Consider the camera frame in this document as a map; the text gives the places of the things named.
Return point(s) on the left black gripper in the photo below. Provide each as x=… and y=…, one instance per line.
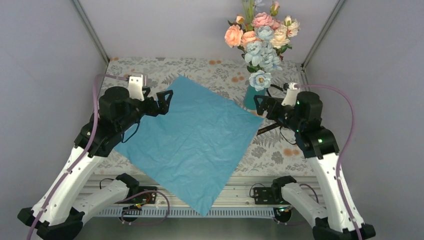
x=163, y=108

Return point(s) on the left aluminium corner post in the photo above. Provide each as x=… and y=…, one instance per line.
x=90, y=29

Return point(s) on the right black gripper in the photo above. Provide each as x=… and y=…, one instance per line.
x=274, y=103

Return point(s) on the blue wrapping paper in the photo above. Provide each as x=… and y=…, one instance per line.
x=194, y=149

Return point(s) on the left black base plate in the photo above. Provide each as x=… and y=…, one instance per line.
x=146, y=198

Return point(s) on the aluminium rail frame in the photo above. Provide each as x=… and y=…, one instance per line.
x=236, y=193

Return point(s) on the floral patterned table mat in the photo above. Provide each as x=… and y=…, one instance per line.
x=271, y=154

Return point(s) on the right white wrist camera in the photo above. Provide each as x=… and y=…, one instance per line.
x=292, y=90

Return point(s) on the cream white rose stem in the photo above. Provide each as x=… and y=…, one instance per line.
x=284, y=30

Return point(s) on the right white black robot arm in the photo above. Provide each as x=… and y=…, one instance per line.
x=338, y=219

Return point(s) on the aluminium corner post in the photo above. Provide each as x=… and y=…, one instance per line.
x=323, y=32
x=90, y=29

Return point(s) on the pink rose stem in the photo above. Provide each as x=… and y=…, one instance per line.
x=268, y=19

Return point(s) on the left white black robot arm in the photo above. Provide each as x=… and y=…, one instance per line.
x=60, y=215

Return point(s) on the artificial flower bouquet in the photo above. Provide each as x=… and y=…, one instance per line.
x=261, y=57

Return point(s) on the black ribbon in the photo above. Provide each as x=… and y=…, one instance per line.
x=274, y=125

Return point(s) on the slotted grey cable duct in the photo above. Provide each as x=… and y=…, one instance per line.
x=187, y=212

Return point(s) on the peach rose stem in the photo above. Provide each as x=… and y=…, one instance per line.
x=239, y=34

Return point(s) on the teal cylindrical vase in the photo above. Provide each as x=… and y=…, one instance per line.
x=249, y=102

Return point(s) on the right aluminium corner post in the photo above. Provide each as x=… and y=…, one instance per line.
x=323, y=32

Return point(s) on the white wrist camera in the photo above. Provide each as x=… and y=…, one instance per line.
x=136, y=83
x=292, y=90

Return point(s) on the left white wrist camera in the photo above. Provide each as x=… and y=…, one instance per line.
x=136, y=83

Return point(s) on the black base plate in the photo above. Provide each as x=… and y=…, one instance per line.
x=263, y=195
x=146, y=198

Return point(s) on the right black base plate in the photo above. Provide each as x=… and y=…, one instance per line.
x=263, y=195

